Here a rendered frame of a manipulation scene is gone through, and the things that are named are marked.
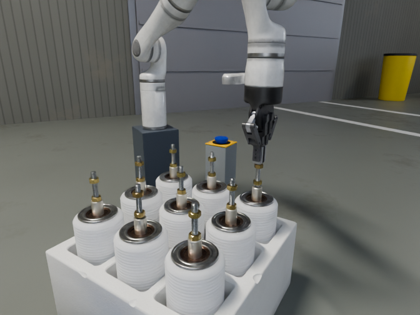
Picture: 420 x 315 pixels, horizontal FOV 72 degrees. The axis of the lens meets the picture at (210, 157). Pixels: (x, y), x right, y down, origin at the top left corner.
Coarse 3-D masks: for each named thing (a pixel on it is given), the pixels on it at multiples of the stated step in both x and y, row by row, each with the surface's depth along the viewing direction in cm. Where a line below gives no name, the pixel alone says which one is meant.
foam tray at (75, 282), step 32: (288, 224) 68; (64, 256) 56; (256, 256) 60; (288, 256) 67; (64, 288) 57; (96, 288) 50; (128, 288) 48; (160, 288) 48; (224, 288) 51; (256, 288) 51
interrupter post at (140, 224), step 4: (144, 216) 51; (136, 220) 50; (140, 220) 50; (144, 220) 50; (136, 224) 50; (140, 224) 50; (144, 224) 51; (136, 228) 50; (140, 228) 50; (144, 228) 51; (136, 232) 51; (140, 232) 51; (144, 232) 51
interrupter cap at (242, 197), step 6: (246, 192) 67; (264, 192) 67; (240, 198) 64; (246, 198) 65; (264, 198) 65; (270, 198) 65; (246, 204) 62; (252, 204) 61; (258, 204) 61; (264, 204) 61; (270, 204) 62
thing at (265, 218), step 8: (240, 208) 62; (248, 208) 61; (256, 208) 61; (264, 208) 61; (272, 208) 62; (248, 216) 61; (256, 216) 61; (264, 216) 61; (272, 216) 62; (256, 224) 61; (264, 224) 62; (272, 224) 63; (256, 232) 62; (264, 232) 62; (272, 232) 64; (256, 240) 63; (264, 240) 63
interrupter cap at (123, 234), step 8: (128, 224) 54; (152, 224) 54; (160, 224) 53; (120, 232) 51; (128, 232) 51; (152, 232) 51; (160, 232) 51; (128, 240) 49; (136, 240) 49; (144, 240) 49; (152, 240) 49
